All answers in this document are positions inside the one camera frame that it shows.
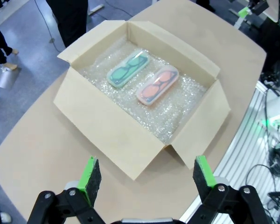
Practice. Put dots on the person in grey hoodie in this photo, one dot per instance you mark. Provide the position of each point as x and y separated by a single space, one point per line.
70 18

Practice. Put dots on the clear bubble wrap sheet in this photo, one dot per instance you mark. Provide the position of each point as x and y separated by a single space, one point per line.
154 116

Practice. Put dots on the open cardboard box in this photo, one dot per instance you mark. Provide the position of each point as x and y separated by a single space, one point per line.
102 130

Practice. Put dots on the black-framed glasses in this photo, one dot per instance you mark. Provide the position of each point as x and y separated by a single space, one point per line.
159 81
130 66

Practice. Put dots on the translucent green glasses case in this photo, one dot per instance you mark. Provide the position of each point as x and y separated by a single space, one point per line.
116 80

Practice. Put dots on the translucent pink glasses case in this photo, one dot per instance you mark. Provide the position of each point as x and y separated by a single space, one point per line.
145 98

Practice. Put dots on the green-tipped left gripper right finger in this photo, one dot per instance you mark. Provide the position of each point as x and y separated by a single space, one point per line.
203 179

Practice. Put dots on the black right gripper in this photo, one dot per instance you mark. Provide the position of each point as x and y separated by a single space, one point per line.
259 6

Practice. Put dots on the aluminium profile robot base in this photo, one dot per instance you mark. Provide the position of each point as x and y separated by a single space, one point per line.
247 130

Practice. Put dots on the green-tipped left gripper left finger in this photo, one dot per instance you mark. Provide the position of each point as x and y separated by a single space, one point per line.
93 182

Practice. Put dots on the white sneaker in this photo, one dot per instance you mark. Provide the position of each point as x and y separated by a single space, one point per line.
5 217

